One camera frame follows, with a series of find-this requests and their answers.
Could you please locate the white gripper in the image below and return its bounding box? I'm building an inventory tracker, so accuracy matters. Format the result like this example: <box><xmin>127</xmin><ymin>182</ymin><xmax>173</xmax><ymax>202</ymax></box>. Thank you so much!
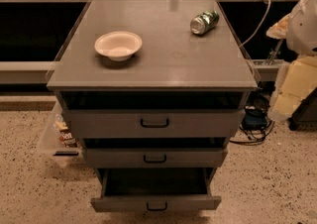
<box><xmin>265</xmin><ymin>14</ymin><xmax>317</xmax><ymax>122</ymax></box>

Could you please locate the grey bottom drawer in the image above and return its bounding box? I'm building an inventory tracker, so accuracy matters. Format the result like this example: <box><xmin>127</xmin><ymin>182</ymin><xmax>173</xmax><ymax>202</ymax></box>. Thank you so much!
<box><xmin>91</xmin><ymin>168</ymin><xmax>221</xmax><ymax>212</ymax></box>

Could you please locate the grey drawer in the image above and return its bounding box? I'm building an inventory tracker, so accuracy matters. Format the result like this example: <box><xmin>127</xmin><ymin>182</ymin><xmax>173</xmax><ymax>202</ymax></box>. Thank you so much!
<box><xmin>62</xmin><ymin>92</ymin><xmax>245</xmax><ymax>139</ymax></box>
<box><xmin>91</xmin><ymin>168</ymin><xmax>221</xmax><ymax>212</ymax></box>
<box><xmin>83</xmin><ymin>138</ymin><xmax>228</xmax><ymax>168</ymax></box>

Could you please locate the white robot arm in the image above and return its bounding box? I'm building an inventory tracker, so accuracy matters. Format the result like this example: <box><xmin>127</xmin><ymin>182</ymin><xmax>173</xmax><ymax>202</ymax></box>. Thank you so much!
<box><xmin>266</xmin><ymin>0</ymin><xmax>317</xmax><ymax>122</ymax></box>

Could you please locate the grey drawer cabinet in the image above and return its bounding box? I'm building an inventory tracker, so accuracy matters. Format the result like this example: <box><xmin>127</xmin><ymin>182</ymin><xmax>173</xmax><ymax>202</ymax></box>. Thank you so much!
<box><xmin>46</xmin><ymin>0</ymin><xmax>260</xmax><ymax>182</ymax></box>

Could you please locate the grey top drawer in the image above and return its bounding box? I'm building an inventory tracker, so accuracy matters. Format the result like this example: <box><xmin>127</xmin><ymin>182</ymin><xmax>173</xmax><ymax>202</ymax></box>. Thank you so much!
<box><xmin>62</xmin><ymin>92</ymin><xmax>245</xmax><ymax>139</ymax></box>

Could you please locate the grey middle drawer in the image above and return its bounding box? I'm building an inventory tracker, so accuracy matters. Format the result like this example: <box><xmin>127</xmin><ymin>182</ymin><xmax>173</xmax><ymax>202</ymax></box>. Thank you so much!
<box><xmin>83</xmin><ymin>138</ymin><xmax>228</xmax><ymax>168</ymax></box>

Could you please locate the metal diagonal pole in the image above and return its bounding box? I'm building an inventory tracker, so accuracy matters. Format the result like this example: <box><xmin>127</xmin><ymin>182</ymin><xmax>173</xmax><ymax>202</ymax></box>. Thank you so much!
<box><xmin>264</xmin><ymin>39</ymin><xmax>283</xmax><ymax>65</ymax></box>

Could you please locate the green soda can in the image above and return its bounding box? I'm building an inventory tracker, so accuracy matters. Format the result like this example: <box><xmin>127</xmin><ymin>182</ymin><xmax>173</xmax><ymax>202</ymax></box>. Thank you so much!
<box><xmin>190</xmin><ymin>10</ymin><xmax>219</xmax><ymax>35</ymax></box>

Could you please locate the dark cabinet at right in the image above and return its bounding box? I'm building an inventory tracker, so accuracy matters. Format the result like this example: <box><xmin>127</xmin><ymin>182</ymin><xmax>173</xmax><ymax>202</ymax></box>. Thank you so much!
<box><xmin>288</xmin><ymin>88</ymin><xmax>317</xmax><ymax>131</ymax></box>

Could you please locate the snack package in bin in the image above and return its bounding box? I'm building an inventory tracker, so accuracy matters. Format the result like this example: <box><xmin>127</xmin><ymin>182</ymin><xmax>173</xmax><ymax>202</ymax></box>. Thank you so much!
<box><xmin>54</xmin><ymin>121</ymin><xmax>77</xmax><ymax>148</ymax></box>

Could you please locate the clear plastic storage bin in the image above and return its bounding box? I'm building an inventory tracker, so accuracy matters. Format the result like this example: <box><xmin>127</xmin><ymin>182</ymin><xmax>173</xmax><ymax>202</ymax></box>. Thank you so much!
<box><xmin>37</xmin><ymin>102</ymin><xmax>83</xmax><ymax>168</ymax></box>

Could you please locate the white power cable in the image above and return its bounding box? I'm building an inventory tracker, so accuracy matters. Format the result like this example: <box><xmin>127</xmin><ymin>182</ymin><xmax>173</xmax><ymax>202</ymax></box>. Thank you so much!
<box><xmin>238</xmin><ymin>0</ymin><xmax>272</xmax><ymax>50</ymax></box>

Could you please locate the blue box with cables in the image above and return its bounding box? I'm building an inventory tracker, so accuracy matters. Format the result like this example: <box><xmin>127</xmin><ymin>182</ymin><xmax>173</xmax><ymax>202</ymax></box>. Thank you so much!
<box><xmin>231</xmin><ymin>92</ymin><xmax>274</xmax><ymax>146</ymax></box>

